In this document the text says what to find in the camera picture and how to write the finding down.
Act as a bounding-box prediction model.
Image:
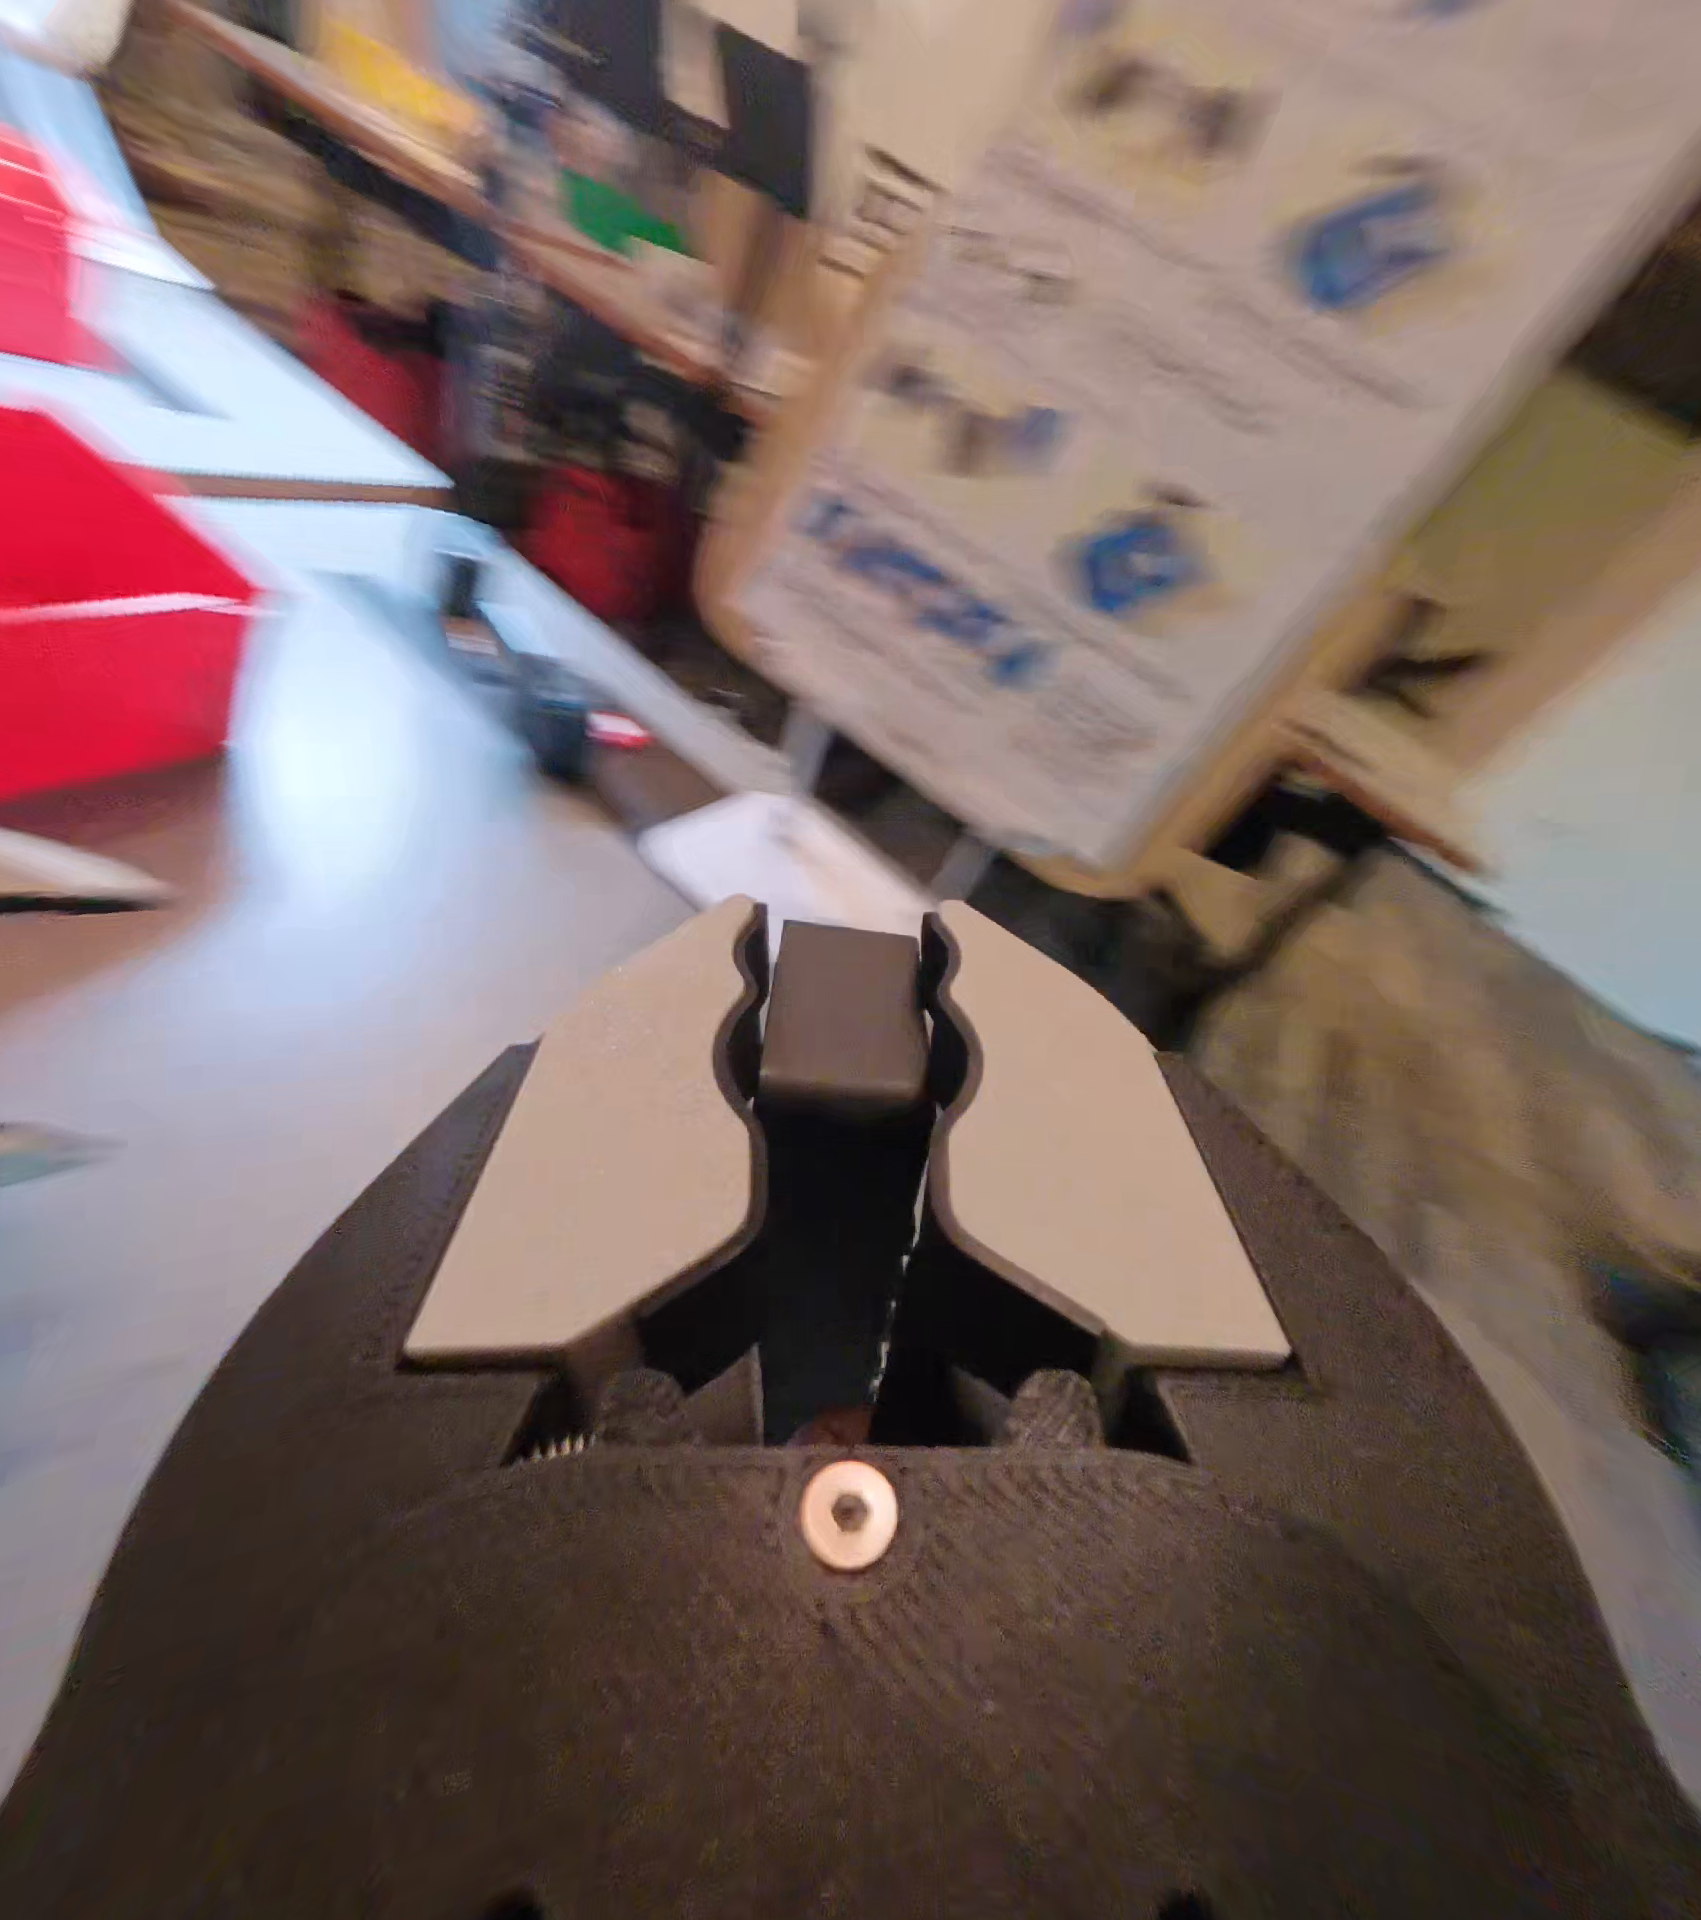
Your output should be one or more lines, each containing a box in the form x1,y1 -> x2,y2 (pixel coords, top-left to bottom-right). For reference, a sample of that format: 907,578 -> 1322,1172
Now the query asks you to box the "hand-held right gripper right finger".
922,899 -> 1297,1374

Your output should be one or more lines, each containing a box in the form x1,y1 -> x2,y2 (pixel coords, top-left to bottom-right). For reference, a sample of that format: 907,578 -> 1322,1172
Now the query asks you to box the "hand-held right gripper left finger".
403,893 -> 768,1369

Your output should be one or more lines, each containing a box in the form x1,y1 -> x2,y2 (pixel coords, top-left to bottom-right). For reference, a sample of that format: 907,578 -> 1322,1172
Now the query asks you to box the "matte black usb hub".
756,917 -> 936,1446

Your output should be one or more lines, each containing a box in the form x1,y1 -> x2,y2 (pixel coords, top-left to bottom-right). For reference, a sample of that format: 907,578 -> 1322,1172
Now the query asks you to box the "red plastic bin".
0,373 -> 261,821

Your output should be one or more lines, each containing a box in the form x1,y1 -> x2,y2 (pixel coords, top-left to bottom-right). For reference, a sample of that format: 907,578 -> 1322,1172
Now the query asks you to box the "small grey box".
496,652 -> 600,786

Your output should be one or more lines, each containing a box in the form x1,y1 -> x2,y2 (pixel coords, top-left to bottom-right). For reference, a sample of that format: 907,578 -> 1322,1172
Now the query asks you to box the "printed instruction poster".
700,0 -> 1701,875

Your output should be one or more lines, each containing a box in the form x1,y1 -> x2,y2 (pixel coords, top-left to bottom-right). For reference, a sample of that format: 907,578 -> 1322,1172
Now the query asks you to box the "wooden table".
165,0 -> 768,395

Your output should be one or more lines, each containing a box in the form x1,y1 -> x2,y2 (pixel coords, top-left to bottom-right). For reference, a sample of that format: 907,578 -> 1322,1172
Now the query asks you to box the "green plastic bin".
556,167 -> 691,259

